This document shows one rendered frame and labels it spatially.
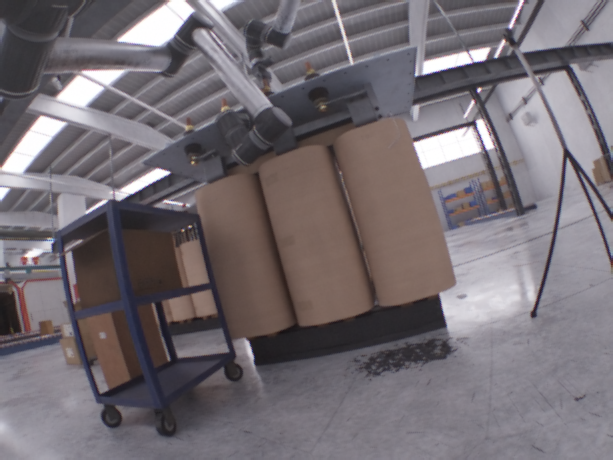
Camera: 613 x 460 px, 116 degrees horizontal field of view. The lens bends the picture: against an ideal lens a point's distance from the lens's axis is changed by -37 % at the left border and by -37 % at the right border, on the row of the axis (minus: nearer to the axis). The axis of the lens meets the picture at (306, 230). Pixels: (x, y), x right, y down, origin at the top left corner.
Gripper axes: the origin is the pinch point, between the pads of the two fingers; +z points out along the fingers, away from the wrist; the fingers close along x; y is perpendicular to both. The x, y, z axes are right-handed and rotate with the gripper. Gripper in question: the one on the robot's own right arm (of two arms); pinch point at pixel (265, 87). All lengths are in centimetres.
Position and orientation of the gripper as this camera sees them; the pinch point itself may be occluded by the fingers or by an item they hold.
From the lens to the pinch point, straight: 178.8
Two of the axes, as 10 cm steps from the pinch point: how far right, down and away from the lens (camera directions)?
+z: 2.6, 9.6, -1.1
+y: -8.2, 2.8, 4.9
